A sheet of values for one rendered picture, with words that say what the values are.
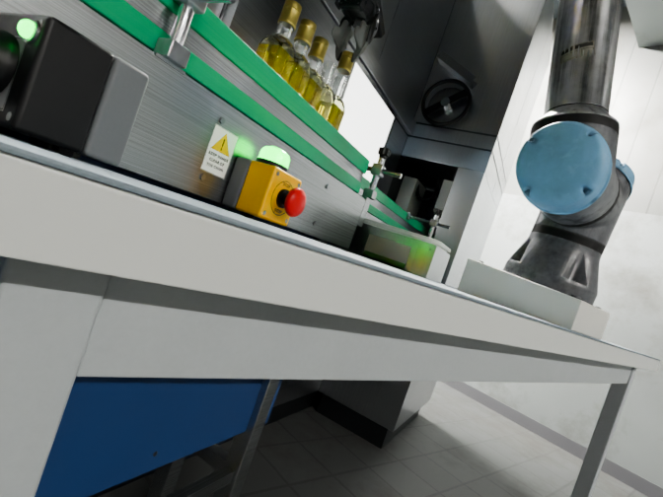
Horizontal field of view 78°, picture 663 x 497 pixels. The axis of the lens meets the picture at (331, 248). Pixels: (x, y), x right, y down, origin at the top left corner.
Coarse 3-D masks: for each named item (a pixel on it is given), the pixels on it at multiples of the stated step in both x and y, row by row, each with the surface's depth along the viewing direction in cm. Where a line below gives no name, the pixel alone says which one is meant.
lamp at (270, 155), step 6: (264, 150) 55; (270, 150) 55; (276, 150) 55; (282, 150) 56; (258, 156) 56; (264, 156) 55; (270, 156) 55; (276, 156) 55; (282, 156) 55; (288, 156) 57; (264, 162) 55; (270, 162) 55; (276, 162) 55; (282, 162) 56; (288, 162) 57; (282, 168) 56
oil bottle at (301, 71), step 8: (296, 56) 80; (304, 56) 82; (296, 64) 80; (304, 64) 81; (296, 72) 80; (304, 72) 82; (288, 80) 80; (296, 80) 81; (304, 80) 83; (296, 88) 81; (304, 88) 83
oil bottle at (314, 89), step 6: (312, 72) 85; (312, 78) 85; (318, 78) 87; (312, 84) 85; (318, 84) 87; (306, 90) 85; (312, 90) 86; (318, 90) 88; (306, 96) 85; (312, 96) 86; (318, 96) 88; (312, 102) 87; (318, 102) 89
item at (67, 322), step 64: (0, 256) 17; (0, 320) 17; (64, 320) 18; (128, 320) 20; (192, 320) 23; (256, 320) 26; (320, 320) 29; (0, 384) 17; (64, 384) 19; (0, 448) 18
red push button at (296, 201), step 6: (288, 192) 53; (294, 192) 53; (300, 192) 54; (282, 198) 55; (288, 198) 53; (294, 198) 53; (300, 198) 54; (288, 204) 53; (294, 204) 53; (300, 204) 54; (288, 210) 53; (294, 210) 54; (300, 210) 55; (294, 216) 55
